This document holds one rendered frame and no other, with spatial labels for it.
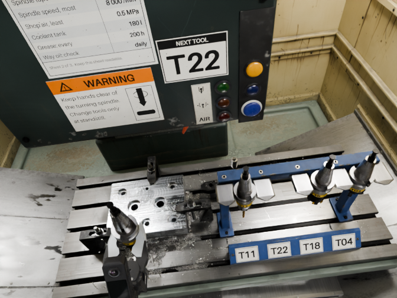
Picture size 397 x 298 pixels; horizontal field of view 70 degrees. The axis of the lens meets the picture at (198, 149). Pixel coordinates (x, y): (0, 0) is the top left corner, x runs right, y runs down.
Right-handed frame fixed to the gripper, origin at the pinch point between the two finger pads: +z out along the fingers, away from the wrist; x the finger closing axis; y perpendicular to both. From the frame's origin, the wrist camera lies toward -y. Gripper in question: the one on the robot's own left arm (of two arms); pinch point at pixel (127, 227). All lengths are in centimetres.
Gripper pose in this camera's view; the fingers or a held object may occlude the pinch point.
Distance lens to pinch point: 75.6
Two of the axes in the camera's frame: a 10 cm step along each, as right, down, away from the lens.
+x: 9.9, -1.3, -0.1
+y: 0.9, 6.3, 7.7
